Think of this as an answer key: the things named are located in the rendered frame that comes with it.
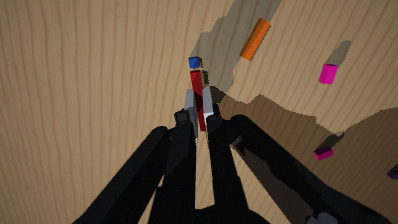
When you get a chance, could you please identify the small blue block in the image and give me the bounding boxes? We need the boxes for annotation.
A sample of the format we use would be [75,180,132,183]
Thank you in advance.
[189,56,199,69]

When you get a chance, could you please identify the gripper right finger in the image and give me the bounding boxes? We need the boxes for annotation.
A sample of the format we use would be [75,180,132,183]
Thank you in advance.
[202,86,392,224]

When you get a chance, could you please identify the purple rod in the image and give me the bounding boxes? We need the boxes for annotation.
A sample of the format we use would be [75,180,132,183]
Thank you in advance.
[387,169,398,180]

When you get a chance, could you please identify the red rod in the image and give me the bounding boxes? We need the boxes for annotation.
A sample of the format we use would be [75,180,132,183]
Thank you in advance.
[190,70,206,131]

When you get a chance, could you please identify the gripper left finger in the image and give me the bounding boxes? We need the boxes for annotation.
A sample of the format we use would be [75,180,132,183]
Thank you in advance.
[72,89,198,224]

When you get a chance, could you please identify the orange rod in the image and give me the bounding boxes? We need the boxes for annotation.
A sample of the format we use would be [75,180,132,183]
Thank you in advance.
[240,18,270,60]

